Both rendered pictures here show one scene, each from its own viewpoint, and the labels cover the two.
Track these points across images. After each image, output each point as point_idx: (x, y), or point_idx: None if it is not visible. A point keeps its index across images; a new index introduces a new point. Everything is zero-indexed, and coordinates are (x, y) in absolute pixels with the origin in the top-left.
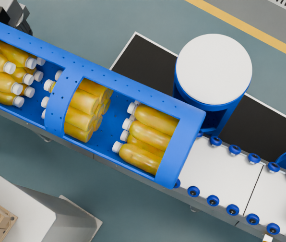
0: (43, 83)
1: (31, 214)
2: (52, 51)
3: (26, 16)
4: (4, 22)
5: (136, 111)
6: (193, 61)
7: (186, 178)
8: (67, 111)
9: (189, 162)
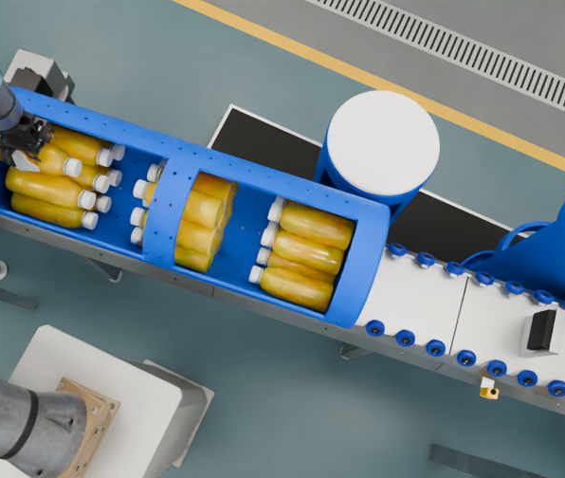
0: (123, 189)
1: (141, 395)
2: (142, 134)
3: (70, 89)
4: None
5: (282, 215)
6: (352, 134)
7: None
8: None
9: None
